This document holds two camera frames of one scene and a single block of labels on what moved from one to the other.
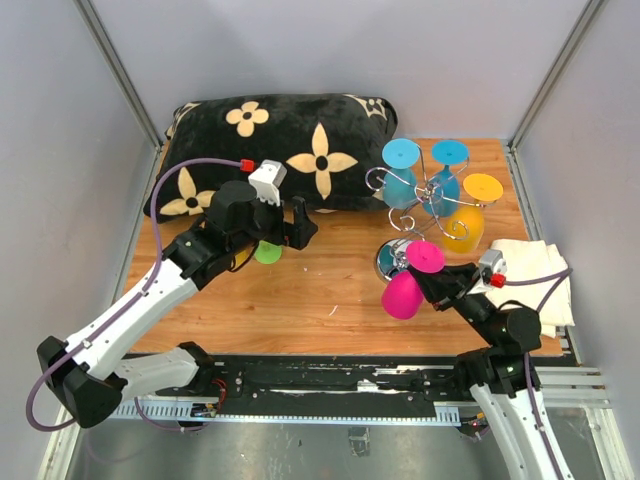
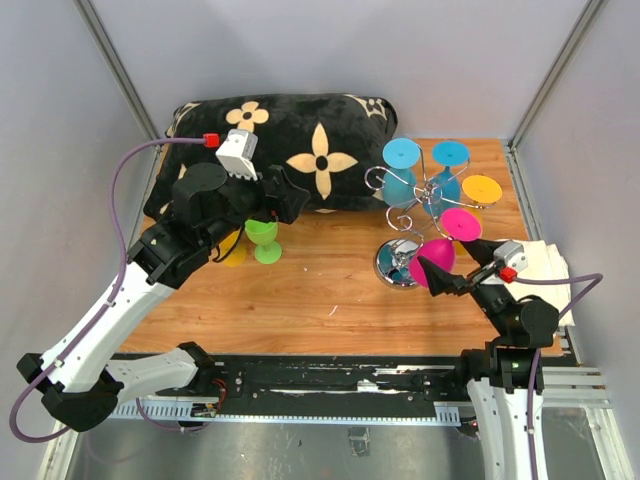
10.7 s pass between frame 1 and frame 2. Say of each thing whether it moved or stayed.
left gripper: moved
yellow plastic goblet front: stayed
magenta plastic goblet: moved
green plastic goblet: stayed
